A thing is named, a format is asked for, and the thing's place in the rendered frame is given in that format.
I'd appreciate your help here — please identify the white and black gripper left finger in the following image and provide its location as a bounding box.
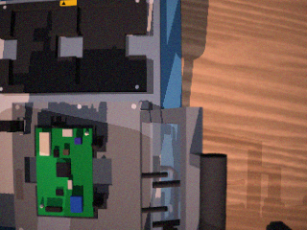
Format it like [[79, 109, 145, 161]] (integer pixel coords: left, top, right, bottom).
[[163, 225, 177, 230]]

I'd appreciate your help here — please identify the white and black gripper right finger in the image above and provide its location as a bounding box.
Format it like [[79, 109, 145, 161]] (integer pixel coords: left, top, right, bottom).
[[266, 221, 292, 230]]

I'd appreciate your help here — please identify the green circuit board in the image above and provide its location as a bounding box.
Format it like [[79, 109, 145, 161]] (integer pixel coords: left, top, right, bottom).
[[35, 128, 94, 217]]

